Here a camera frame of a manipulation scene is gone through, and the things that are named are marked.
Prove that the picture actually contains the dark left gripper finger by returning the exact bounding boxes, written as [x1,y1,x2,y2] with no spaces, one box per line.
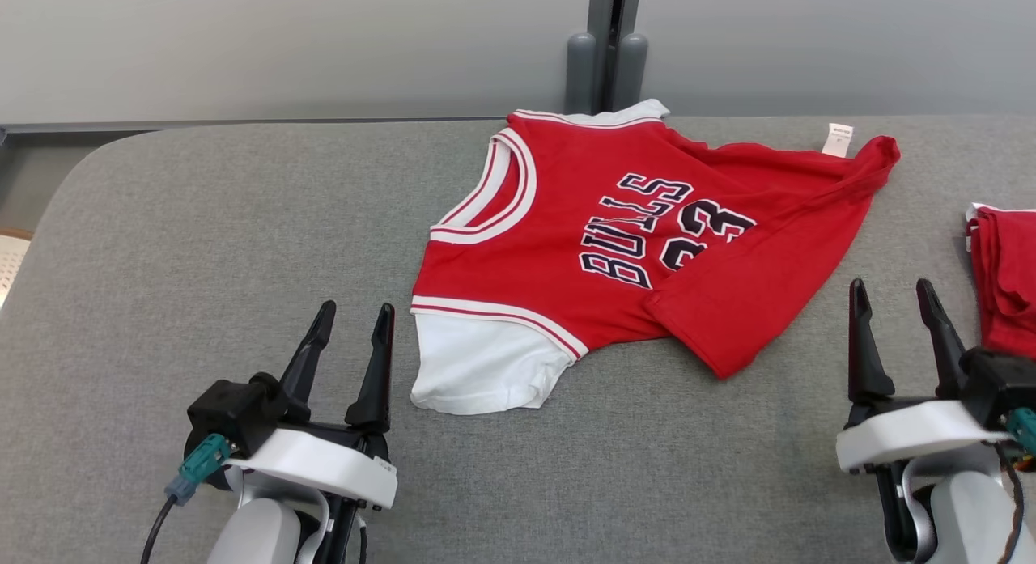
[345,303,397,434]
[278,300,338,425]

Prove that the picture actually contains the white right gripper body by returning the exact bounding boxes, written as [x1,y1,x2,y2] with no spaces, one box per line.
[835,396,1008,475]

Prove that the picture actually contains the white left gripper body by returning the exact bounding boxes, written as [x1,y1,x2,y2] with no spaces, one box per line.
[225,421,398,511]

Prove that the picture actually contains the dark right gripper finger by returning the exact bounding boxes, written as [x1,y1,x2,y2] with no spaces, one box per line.
[915,278,970,401]
[847,278,897,409]

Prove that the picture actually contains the red shorts white stripes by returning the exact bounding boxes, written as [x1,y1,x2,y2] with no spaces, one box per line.
[965,201,1036,360]

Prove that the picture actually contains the red Bulls jersey white sleeves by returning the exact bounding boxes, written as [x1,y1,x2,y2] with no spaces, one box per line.
[409,99,902,417]

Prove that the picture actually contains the cream perforated laundry basket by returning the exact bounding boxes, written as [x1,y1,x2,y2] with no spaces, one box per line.
[0,228,33,310]

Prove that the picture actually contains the right camera cable teal connector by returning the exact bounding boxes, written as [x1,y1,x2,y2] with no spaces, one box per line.
[994,408,1036,564]

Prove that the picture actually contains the camera cable teal connector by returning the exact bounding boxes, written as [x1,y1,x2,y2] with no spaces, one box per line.
[142,433,236,564]
[994,408,1036,564]

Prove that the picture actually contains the left camera cable teal connector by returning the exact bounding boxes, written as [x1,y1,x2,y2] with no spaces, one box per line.
[142,433,236,564]

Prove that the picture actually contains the grey partition post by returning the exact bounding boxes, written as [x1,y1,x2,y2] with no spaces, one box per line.
[565,0,650,116]

